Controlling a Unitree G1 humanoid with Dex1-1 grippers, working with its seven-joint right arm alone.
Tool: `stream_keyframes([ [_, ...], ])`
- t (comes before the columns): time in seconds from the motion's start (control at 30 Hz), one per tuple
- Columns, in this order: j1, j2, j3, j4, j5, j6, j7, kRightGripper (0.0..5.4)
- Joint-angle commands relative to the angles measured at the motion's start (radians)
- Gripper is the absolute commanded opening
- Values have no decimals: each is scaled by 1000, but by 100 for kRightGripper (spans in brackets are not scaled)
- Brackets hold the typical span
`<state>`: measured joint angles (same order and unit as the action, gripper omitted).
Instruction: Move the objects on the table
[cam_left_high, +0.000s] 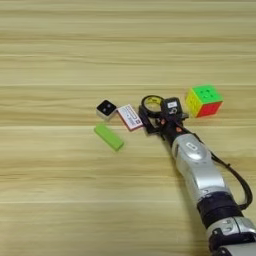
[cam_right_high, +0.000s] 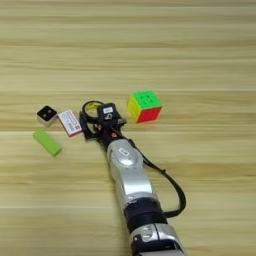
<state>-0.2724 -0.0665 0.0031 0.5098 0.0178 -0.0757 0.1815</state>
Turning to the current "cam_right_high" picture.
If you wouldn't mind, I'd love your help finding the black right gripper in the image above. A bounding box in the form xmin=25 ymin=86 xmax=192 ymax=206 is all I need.
xmin=78 ymin=111 xmax=128 ymax=148

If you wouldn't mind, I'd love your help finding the black tape roll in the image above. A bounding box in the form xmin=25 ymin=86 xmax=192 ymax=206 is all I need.
xmin=81 ymin=100 xmax=105 ymax=125

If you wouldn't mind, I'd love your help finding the white red printed eraser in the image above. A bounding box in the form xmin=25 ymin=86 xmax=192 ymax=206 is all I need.
xmin=56 ymin=109 xmax=84 ymax=138

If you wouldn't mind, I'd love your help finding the green rectangular block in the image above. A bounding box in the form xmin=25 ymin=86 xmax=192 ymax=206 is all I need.
xmin=32 ymin=128 xmax=63 ymax=158

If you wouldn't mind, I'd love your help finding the colourful puzzle cube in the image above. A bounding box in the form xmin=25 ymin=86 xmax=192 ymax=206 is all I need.
xmin=126 ymin=89 xmax=164 ymax=125

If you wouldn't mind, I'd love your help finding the small black cube white base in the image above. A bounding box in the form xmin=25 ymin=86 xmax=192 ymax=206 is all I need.
xmin=36 ymin=104 xmax=59 ymax=127

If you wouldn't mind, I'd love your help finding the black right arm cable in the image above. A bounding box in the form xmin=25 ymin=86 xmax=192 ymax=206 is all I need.
xmin=127 ymin=137 xmax=187 ymax=220

